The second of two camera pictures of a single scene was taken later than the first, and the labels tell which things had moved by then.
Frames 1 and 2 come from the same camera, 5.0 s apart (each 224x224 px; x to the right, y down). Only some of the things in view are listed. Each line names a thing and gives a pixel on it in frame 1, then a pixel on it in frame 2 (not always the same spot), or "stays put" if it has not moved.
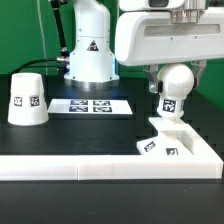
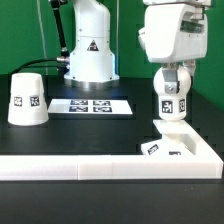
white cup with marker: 27,106 stays put
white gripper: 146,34 -> 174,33
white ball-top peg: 177,82 stays put
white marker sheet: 90,106 stays put
